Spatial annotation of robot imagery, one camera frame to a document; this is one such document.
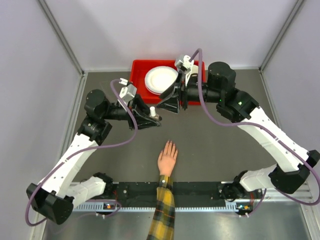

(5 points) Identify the upper white plate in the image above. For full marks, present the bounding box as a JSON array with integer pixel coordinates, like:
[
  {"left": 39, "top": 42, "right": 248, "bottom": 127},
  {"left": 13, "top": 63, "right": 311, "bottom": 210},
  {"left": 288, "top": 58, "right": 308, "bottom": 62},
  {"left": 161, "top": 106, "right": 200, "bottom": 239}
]
[{"left": 144, "top": 66, "right": 178, "bottom": 95}]

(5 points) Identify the red plastic tray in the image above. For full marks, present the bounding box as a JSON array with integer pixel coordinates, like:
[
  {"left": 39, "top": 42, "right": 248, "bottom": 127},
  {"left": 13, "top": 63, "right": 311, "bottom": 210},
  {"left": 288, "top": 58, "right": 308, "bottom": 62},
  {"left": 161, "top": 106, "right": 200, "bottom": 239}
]
[{"left": 128, "top": 59, "right": 207, "bottom": 106}]

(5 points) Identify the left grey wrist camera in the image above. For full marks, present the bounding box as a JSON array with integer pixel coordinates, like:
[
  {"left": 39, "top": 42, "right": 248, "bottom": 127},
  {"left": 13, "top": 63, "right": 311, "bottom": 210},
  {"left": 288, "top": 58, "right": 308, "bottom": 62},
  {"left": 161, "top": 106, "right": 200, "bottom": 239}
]
[{"left": 119, "top": 78, "right": 137, "bottom": 105}]

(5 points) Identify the aluminium frame rail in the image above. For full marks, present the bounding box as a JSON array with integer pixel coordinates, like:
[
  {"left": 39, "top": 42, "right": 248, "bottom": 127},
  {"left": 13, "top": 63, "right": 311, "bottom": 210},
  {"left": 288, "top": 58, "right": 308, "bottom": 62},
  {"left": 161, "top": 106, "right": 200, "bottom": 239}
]
[{"left": 69, "top": 181, "right": 313, "bottom": 201}]

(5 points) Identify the lower white plate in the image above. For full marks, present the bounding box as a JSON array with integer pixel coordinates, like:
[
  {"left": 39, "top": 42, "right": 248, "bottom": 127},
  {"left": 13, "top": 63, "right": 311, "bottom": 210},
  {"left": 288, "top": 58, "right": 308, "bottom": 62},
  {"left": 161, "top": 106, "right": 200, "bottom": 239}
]
[{"left": 145, "top": 85, "right": 168, "bottom": 96}]

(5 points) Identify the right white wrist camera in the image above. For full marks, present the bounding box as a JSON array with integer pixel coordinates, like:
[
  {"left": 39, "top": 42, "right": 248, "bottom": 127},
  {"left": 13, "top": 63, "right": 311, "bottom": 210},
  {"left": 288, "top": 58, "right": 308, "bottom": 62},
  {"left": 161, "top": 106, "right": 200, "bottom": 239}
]
[{"left": 174, "top": 55, "right": 194, "bottom": 86}]

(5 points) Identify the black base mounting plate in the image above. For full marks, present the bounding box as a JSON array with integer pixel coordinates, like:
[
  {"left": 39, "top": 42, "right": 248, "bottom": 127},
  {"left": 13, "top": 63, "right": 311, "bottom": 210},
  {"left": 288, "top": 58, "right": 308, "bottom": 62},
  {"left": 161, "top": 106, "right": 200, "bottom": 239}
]
[{"left": 84, "top": 181, "right": 264, "bottom": 207}]

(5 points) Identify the dark green mug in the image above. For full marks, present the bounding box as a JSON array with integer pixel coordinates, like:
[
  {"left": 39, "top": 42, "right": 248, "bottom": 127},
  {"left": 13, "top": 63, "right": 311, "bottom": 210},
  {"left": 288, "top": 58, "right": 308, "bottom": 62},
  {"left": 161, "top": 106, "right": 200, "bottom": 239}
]
[{"left": 189, "top": 65, "right": 199, "bottom": 84}]

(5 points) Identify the white nail polish cap brush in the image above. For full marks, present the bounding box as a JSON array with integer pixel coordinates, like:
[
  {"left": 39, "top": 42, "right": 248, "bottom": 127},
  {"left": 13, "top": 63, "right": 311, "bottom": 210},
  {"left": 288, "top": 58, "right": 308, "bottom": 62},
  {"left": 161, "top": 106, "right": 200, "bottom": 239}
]
[{"left": 149, "top": 106, "right": 157, "bottom": 117}]

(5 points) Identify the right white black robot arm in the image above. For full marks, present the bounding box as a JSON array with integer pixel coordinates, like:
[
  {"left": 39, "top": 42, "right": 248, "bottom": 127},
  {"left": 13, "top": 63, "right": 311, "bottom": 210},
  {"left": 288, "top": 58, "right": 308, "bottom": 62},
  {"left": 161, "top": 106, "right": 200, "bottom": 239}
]
[{"left": 157, "top": 61, "right": 320, "bottom": 200}]

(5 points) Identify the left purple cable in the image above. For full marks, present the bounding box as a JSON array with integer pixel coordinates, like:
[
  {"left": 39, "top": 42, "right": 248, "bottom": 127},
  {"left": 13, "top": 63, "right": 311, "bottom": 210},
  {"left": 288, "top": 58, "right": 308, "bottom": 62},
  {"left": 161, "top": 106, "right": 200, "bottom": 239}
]
[{"left": 25, "top": 78, "right": 139, "bottom": 227}]

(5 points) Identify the glitter nail polish bottle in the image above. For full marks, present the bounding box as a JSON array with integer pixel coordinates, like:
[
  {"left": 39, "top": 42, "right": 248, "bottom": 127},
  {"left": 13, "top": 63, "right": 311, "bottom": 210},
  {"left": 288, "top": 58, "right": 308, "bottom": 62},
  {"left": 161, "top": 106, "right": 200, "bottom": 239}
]
[{"left": 151, "top": 114, "right": 162, "bottom": 122}]

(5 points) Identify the purple cable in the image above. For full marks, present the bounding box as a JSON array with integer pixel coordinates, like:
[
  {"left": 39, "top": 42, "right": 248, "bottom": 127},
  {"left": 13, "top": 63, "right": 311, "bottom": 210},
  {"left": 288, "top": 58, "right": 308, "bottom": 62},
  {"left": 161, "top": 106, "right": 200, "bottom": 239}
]
[
  {"left": 25, "top": 78, "right": 139, "bottom": 227},
  {"left": 189, "top": 47, "right": 320, "bottom": 218}
]

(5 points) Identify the yellow plaid sleeve forearm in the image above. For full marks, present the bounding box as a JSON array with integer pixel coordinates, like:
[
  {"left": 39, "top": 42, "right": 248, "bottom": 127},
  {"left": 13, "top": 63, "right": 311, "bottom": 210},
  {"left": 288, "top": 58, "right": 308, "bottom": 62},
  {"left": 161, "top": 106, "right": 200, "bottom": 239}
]
[{"left": 146, "top": 175, "right": 176, "bottom": 240}]

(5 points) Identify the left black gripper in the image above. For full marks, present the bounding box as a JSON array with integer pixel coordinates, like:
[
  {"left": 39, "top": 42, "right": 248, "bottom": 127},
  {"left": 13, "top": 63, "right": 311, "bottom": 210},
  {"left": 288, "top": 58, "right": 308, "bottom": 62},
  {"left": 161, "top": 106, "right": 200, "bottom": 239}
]
[{"left": 102, "top": 93, "right": 162, "bottom": 130}]

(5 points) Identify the mannequin hand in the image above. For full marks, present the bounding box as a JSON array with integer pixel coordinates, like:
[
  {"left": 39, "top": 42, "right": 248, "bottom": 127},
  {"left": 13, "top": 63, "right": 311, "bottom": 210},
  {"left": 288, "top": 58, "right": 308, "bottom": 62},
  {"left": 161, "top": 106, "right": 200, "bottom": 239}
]
[{"left": 157, "top": 140, "right": 178, "bottom": 177}]

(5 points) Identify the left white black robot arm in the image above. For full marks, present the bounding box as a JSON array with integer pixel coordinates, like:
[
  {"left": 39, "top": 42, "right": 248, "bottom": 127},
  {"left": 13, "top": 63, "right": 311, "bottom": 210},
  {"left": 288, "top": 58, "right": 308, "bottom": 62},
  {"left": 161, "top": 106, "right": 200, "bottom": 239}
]
[{"left": 25, "top": 85, "right": 162, "bottom": 226}]

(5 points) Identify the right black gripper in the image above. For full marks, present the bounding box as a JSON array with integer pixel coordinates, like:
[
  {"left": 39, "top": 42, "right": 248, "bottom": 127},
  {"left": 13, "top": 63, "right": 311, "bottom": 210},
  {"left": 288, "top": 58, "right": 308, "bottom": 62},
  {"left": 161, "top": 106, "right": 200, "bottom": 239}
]
[{"left": 156, "top": 71, "right": 222, "bottom": 114}]

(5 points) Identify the white plate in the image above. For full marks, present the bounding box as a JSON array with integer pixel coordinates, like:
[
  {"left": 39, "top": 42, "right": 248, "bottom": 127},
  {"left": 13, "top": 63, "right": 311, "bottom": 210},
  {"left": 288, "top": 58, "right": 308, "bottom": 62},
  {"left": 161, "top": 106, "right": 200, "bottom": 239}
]
[
  {"left": 144, "top": 66, "right": 178, "bottom": 95},
  {"left": 145, "top": 85, "right": 168, "bottom": 96}
]

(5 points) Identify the grey slotted cable duct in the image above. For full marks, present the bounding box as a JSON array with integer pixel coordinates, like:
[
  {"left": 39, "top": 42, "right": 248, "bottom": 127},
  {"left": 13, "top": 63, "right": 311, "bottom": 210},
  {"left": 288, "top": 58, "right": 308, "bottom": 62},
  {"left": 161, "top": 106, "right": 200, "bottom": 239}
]
[{"left": 49, "top": 201, "right": 253, "bottom": 213}]

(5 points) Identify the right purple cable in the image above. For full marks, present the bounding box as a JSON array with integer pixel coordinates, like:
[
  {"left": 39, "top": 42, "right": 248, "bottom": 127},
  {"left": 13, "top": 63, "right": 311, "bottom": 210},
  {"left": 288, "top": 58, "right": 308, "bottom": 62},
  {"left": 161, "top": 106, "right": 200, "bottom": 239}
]
[{"left": 189, "top": 47, "right": 320, "bottom": 218}]

